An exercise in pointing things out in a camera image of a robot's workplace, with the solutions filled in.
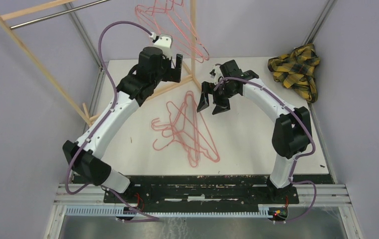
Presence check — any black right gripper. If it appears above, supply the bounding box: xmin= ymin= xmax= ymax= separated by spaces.
xmin=196 ymin=81 xmax=237 ymax=115

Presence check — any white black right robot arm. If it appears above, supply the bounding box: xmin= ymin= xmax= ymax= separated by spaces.
xmin=197 ymin=60 xmax=315 ymax=203

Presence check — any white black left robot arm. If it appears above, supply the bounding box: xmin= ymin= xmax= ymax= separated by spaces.
xmin=62 ymin=46 xmax=183 ymax=203

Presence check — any yellow plaid shirt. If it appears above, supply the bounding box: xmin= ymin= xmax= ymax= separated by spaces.
xmin=267 ymin=43 xmax=320 ymax=104

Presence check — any metal rack rod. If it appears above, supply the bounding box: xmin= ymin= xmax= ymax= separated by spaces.
xmin=10 ymin=0 xmax=109 ymax=30

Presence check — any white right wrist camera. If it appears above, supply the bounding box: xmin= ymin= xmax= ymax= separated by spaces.
xmin=209 ymin=65 xmax=220 ymax=79

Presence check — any pink wire hanger pile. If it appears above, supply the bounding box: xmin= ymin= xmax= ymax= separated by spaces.
xmin=151 ymin=91 xmax=216 ymax=168

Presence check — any pink wire hanger with hook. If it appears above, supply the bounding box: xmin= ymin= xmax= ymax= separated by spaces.
xmin=152 ymin=131 xmax=221 ymax=168

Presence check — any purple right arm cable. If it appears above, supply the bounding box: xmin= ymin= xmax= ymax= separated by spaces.
xmin=213 ymin=63 xmax=317 ymax=225

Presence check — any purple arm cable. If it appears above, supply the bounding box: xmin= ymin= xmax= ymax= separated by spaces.
xmin=213 ymin=63 xmax=317 ymax=225
xmin=65 ymin=21 xmax=161 ymax=223

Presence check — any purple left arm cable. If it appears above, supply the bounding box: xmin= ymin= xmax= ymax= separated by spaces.
xmin=65 ymin=21 xmax=161 ymax=223

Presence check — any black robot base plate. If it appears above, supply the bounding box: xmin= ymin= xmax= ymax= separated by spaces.
xmin=72 ymin=175 xmax=335 ymax=214

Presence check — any white slotted cable duct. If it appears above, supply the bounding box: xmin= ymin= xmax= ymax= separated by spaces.
xmin=65 ymin=206 xmax=275 ymax=219

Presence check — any wooden clothes rack frame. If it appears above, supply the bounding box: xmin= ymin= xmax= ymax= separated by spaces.
xmin=0 ymin=0 xmax=201 ymax=126

